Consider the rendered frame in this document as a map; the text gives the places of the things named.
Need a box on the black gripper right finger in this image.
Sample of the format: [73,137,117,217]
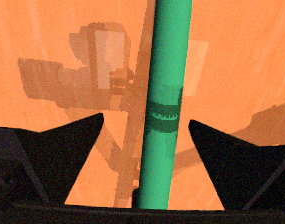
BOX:
[188,119,285,210]

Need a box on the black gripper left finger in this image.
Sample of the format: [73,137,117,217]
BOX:
[0,113,104,204]

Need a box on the dark green tapered cylinder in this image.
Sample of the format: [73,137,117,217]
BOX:
[136,0,193,210]

